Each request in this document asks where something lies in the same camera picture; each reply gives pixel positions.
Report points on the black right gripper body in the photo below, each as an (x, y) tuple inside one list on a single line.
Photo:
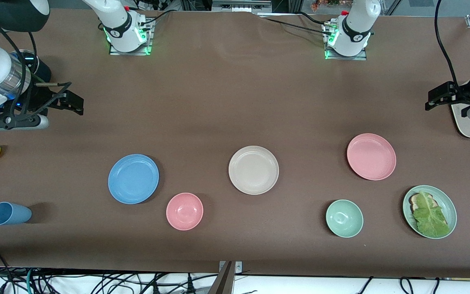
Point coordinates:
[(38, 97)]

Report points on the pink plate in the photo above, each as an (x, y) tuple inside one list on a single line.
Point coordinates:
[(371, 157)]

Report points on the blue plate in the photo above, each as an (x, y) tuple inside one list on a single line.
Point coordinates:
[(133, 179)]

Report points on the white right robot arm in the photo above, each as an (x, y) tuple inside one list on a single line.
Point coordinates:
[(116, 28)]

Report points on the toasted bread slice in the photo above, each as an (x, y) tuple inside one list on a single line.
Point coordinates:
[(413, 201)]

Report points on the green plate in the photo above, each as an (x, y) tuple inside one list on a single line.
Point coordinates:
[(449, 206)]

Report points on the blue cup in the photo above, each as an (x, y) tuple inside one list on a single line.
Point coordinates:
[(10, 213)]

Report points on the green lettuce leaf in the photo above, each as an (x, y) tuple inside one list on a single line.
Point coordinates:
[(431, 216)]

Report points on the brown table cover cloth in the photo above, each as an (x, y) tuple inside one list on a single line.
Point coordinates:
[(218, 102)]

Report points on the orange flower decoration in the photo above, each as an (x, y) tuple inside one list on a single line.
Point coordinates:
[(320, 5)]

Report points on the green bowl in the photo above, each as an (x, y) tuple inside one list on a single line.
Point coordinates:
[(344, 218)]

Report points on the pink bowl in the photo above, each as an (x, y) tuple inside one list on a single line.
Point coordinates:
[(184, 211)]

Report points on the grey metal box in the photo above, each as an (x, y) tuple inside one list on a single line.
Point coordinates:
[(239, 6)]

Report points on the beige plate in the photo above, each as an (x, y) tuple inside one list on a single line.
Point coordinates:
[(253, 170)]

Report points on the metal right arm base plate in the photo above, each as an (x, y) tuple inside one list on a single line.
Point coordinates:
[(128, 53)]

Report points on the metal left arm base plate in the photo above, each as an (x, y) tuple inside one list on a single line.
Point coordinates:
[(349, 58)]

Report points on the metal table clamp bracket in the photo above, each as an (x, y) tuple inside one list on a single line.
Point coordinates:
[(239, 267)]

